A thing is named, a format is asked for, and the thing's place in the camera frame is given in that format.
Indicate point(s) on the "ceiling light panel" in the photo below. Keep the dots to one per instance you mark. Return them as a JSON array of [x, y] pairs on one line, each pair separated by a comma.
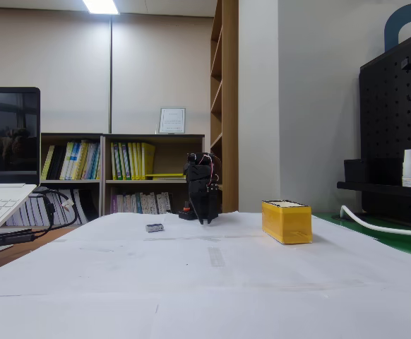
[[100, 6]]

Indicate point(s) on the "small dark block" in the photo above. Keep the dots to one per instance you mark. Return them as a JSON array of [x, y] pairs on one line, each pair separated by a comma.
[[154, 228]]

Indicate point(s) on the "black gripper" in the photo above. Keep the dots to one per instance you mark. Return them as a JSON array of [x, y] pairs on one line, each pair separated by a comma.
[[201, 193]]

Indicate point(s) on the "blue arch-shaped panel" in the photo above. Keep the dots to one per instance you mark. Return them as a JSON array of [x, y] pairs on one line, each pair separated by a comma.
[[391, 30]]

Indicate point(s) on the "tall wooden bookshelf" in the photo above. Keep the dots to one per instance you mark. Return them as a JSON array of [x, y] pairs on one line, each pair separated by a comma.
[[229, 106]]

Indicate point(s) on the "white dropper bottle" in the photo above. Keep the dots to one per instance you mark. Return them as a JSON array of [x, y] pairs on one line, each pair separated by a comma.
[[409, 173]]

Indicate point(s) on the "framed white certificate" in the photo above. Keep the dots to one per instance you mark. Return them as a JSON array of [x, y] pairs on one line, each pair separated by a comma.
[[172, 120]]

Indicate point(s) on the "yellow box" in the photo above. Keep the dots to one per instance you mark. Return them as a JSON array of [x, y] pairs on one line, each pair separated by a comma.
[[286, 222]]

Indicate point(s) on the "black box container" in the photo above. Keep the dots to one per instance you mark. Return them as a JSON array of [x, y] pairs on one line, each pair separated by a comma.
[[354, 171]]

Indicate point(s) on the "green desk mat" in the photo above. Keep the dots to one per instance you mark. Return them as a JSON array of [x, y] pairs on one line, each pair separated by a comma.
[[403, 243]]

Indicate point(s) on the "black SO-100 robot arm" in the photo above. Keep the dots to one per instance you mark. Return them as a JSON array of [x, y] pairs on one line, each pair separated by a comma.
[[200, 166]]

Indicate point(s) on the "flat yellow folder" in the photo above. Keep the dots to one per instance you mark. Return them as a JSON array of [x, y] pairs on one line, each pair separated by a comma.
[[165, 174]]

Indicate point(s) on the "low wooden bookshelf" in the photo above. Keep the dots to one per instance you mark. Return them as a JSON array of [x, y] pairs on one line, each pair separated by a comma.
[[163, 139], [71, 183]]

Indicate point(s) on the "black pegboard with shelf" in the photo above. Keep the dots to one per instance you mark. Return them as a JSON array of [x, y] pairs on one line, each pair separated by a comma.
[[392, 123]]

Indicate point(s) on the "white laptop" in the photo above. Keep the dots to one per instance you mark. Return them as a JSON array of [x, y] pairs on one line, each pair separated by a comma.
[[7, 141]]

